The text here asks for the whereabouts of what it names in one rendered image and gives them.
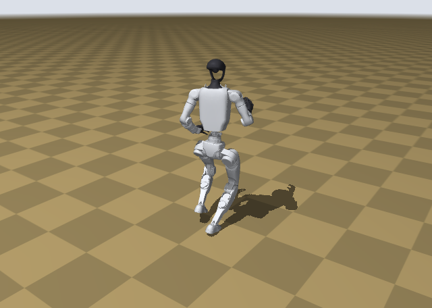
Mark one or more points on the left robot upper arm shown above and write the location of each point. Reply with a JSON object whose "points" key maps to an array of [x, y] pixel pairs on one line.
{"points": [[189, 107]]}

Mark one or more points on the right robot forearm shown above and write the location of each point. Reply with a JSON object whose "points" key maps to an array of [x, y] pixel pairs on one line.
{"points": [[250, 115]]}

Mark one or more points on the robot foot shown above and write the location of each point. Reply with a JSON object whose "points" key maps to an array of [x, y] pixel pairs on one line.
{"points": [[211, 229], [200, 209]]}

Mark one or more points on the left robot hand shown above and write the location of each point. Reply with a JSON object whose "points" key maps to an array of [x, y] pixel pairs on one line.
{"points": [[201, 126]]}

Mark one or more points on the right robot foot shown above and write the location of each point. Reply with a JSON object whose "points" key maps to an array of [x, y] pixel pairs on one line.
{"points": [[211, 229]]}

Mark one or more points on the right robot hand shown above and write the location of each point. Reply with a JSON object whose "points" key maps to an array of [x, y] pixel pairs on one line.
{"points": [[248, 103]]}

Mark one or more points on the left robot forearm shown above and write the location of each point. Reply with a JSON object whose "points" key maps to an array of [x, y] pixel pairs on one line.
{"points": [[192, 128]]}

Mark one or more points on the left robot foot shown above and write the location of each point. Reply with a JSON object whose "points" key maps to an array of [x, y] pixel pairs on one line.
{"points": [[200, 209]]}

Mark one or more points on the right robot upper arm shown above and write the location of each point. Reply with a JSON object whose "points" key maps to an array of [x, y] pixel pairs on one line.
{"points": [[237, 98]]}

